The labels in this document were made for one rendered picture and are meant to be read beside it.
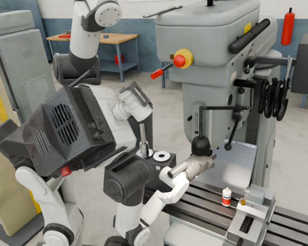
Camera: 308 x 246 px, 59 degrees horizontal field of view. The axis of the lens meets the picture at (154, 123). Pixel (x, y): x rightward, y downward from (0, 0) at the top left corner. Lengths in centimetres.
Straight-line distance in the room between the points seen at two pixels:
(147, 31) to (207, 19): 546
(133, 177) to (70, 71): 42
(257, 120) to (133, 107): 85
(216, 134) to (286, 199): 196
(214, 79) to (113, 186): 50
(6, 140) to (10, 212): 176
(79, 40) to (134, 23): 557
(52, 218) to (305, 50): 125
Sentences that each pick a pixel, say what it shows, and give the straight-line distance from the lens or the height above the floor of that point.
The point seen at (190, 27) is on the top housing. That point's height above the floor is 185.
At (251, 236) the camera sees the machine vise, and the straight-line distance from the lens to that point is 129.
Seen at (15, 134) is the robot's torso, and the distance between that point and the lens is 114.
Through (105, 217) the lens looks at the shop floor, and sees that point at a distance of 280.
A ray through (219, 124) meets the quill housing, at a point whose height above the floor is 146.
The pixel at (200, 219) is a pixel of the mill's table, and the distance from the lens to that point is 146.
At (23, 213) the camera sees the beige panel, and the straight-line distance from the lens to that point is 293.
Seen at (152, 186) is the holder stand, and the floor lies 97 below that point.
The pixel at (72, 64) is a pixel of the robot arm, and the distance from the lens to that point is 99.
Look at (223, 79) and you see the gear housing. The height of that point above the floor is 166.
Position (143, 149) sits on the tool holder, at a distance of 146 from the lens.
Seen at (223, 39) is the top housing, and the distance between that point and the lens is 87.
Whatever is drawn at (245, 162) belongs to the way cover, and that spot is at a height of 101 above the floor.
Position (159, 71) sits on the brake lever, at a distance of 95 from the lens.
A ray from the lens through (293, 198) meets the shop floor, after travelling 305.
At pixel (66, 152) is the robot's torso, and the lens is 84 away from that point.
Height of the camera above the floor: 200
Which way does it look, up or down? 28 degrees down
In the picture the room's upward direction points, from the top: 5 degrees counter-clockwise
